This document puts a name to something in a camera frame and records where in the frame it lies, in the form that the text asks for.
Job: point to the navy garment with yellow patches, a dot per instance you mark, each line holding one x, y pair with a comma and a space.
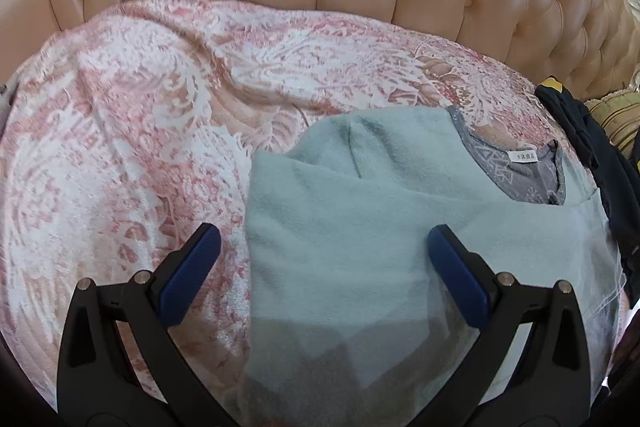
600, 147

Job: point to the light blue sweatshirt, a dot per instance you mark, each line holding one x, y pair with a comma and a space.
350, 232

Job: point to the striped fringed cushion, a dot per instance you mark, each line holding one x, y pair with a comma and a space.
620, 122

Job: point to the grey cloth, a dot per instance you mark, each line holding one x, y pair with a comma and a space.
4, 99

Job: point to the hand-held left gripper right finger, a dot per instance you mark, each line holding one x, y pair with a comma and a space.
460, 277

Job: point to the pink floral blanket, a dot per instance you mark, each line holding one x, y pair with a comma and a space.
125, 132

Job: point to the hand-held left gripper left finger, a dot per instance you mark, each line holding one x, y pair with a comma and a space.
192, 272

